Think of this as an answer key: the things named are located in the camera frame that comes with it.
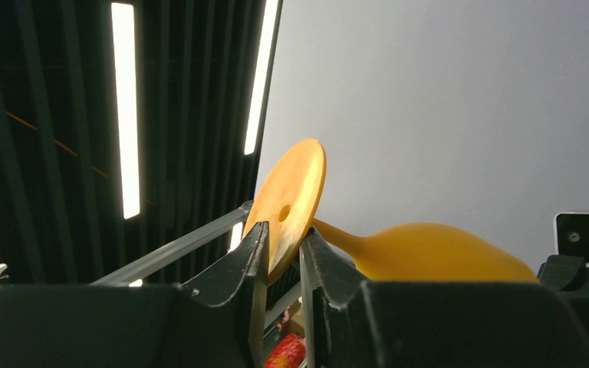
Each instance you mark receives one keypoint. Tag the dark ceiling louvre panel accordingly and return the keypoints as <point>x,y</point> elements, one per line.
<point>61,203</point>

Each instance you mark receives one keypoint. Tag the ceiling light strip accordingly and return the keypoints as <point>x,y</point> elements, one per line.
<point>123,31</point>
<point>261,70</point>

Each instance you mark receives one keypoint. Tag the yellow plastic wine glass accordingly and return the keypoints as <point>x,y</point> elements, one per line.
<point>419,251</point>

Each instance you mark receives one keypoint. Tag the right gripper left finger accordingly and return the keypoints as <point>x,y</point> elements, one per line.
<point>214,320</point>

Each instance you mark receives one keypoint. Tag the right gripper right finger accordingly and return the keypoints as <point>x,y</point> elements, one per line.
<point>355,322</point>

